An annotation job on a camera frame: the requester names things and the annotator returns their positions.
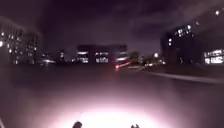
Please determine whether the vehicle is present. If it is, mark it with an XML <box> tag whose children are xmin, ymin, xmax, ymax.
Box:
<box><xmin>114</xmin><ymin>60</ymin><xmax>133</xmax><ymax>70</ymax></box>

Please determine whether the pale kerb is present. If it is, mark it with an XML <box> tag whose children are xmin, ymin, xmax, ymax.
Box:
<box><xmin>146</xmin><ymin>70</ymin><xmax>224</xmax><ymax>85</ymax></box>

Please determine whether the dark paved ground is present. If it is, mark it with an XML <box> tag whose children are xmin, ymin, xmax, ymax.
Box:
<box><xmin>0</xmin><ymin>62</ymin><xmax>224</xmax><ymax>128</ymax></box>

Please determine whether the low wide building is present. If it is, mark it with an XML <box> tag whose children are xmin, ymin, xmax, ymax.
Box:
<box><xmin>75</xmin><ymin>44</ymin><xmax>129</xmax><ymax>65</ymax></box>

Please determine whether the building with many lit windows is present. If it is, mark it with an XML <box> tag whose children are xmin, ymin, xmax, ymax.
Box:
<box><xmin>0</xmin><ymin>15</ymin><xmax>44</xmax><ymax>66</ymax></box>

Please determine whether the large dark building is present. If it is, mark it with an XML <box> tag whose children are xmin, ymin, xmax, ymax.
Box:
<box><xmin>160</xmin><ymin>7</ymin><xmax>224</xmax><ymax>67</ymax></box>

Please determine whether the tree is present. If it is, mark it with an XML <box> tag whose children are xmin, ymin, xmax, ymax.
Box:
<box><xmin>129</xmin><ymin>50</ymin><xmax>145</xmax><ymax>66</ymax></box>

